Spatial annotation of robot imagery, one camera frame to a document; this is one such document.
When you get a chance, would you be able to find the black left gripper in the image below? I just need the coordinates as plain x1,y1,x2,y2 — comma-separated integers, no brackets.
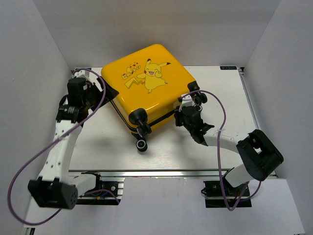
83,76,118,111

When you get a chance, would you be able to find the yellow hard-shell suitcase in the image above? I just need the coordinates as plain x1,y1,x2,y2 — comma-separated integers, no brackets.
101,44,207,152

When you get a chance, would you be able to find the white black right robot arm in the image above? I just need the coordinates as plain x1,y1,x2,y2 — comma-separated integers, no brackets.
174,106,284,195

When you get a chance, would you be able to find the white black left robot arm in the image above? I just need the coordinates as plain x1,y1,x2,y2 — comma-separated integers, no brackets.
28,77,119,210

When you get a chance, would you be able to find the white foreground board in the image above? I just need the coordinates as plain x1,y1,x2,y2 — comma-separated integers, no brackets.
27,178,304,235

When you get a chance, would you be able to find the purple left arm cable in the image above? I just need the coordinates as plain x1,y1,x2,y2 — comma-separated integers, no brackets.
7,68,120,225

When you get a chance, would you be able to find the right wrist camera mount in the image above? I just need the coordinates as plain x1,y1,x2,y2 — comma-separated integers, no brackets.
179,95,195,112

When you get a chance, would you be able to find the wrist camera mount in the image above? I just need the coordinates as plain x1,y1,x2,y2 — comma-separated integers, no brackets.
179,95,195,112
71,70,97,83

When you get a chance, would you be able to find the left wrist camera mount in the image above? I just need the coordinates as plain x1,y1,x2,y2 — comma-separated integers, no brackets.
71,70,97,83

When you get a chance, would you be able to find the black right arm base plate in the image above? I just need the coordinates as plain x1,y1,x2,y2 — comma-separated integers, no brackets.
201,181,252,208

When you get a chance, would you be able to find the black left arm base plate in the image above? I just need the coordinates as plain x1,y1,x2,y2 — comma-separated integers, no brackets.
77,177,124,206

